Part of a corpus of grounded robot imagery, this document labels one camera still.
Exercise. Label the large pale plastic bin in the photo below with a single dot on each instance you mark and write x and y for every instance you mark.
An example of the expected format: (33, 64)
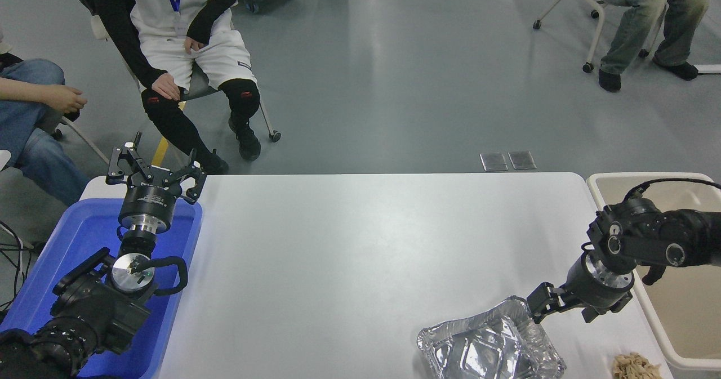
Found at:
(687, 311)

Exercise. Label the silver foil plate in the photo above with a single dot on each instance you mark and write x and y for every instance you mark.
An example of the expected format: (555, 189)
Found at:
(490, 345)

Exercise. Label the grey chair with metal legs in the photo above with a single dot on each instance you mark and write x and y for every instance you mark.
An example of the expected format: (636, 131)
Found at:
(200, 83)

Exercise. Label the silver floor plate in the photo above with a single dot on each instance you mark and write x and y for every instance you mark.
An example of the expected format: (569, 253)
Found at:
(494, 161)
(522, 160)

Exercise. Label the crumpled tan paper ball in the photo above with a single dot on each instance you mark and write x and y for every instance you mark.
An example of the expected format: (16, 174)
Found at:
(636, 366)

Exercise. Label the blue plastic tray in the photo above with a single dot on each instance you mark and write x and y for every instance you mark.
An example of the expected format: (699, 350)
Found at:
(84, 232)

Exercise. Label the person's left hand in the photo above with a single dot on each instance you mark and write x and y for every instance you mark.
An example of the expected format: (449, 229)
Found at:
(194, 44)

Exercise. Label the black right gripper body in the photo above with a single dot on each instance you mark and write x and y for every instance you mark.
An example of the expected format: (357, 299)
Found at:
(594, 291)

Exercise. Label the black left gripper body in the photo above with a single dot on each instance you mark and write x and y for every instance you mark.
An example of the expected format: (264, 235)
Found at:
(149, 199)

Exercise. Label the white-legged wheeled chair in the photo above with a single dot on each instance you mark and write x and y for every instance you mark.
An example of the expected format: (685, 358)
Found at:
(597, 18)

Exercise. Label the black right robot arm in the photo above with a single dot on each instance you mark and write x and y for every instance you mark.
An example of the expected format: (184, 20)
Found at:
(676, 238)

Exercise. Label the person's right hand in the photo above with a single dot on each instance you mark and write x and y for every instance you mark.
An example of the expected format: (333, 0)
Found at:
(167, 87)

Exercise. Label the person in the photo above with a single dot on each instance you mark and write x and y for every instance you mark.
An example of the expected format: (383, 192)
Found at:
(636, 13)
(34, 154)
(163, 7)

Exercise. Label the person's hand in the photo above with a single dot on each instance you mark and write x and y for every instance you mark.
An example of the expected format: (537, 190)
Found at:
(67, 98)

